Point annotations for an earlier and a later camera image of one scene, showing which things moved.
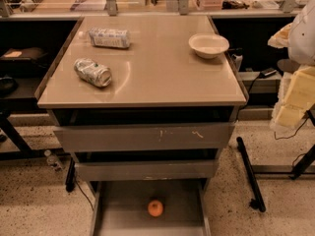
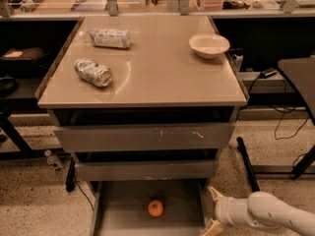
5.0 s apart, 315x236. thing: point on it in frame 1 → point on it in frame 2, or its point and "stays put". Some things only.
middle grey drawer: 147,170 stays put
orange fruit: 155,207 stays put
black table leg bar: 257,203 stays put
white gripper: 303,39 → 223,210
